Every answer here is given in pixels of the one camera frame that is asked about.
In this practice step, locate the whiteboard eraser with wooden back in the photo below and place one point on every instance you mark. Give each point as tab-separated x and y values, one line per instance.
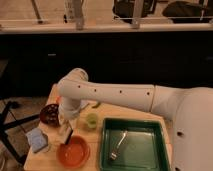
64	132

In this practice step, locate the green round object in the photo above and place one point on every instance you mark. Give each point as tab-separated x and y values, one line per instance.
92	120

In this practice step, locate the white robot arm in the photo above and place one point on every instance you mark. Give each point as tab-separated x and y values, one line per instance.
190	110

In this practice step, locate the metal fork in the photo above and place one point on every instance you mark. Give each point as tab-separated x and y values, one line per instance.
114	153

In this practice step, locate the red orange bowl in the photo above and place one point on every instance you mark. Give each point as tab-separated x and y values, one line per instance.
75	154

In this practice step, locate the blue sponge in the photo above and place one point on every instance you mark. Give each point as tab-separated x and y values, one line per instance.
37	140

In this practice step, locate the green plastic tray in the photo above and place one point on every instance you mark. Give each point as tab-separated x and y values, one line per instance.
143	149

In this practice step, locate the dark red bowl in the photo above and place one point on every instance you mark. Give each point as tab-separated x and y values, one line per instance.
49	115

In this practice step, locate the grey blue triangular cloth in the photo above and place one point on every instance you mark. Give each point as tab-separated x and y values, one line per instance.
84	104

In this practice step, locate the black chair base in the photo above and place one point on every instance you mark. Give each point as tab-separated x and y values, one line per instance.
6	126

